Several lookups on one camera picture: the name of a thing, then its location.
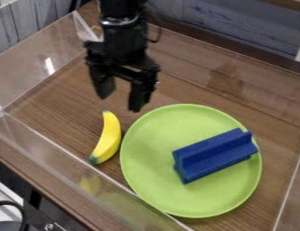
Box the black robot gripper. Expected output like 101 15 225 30
84 17 160 113

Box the yellow toy banana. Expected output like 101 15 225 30
89 110 122 165

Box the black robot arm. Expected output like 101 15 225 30
84 0 161 112

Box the blue T-shaped block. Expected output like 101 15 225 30
172 128 259 184

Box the clear acrylic enclosure wall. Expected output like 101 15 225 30
0 16 300 231

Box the black cable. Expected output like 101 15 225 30
0 200 30 231

